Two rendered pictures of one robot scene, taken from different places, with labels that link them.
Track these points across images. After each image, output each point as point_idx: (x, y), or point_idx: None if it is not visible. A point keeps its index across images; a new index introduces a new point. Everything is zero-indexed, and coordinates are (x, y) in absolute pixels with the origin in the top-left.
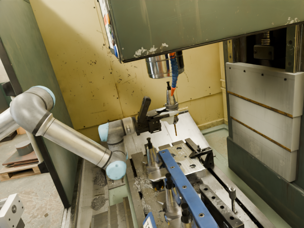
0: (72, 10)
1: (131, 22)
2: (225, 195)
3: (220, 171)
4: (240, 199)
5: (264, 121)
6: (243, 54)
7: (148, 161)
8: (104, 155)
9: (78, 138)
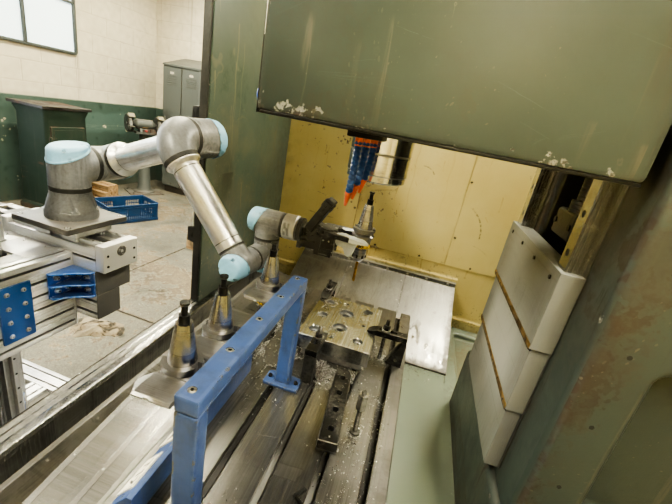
0: None
1: (284, 60)
2: (368, 408)
3: (399, 379)
4: (382, 428)
5: (505, 341)
6: (543, 217)
7: (262, 273)
8: (227, 239)
9: (209, 200)
